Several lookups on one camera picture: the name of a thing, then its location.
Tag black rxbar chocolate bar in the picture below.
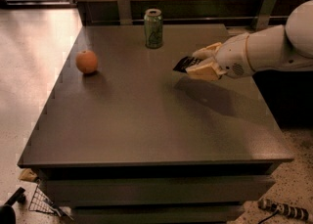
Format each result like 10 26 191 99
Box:
173 56 201 73

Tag wire mesh basket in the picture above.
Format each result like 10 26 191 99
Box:
28 186 73 220

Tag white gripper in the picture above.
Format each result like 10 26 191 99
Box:
186 33 254 81

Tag black object on floor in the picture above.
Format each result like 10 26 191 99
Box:
0 187 26 224

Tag right metal bracket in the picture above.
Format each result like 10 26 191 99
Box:
251 0 277 31

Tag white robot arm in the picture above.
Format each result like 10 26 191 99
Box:
186 1 313 81

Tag metal bracket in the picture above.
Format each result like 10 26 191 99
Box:
116 0 133 25
251 0 277 31

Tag grey cabinet with drawers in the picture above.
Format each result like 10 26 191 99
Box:
19 24 291 224

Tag orange fruit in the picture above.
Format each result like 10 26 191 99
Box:
75 50 98 74

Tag crumpled yellow paper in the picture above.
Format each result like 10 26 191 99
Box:
19 168 39 183

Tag power strip on floor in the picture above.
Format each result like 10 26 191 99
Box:
257 199 313 222

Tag left metal bracket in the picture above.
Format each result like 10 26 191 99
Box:
116 0 133 25

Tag green soda can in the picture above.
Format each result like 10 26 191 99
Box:
144 9 163 49

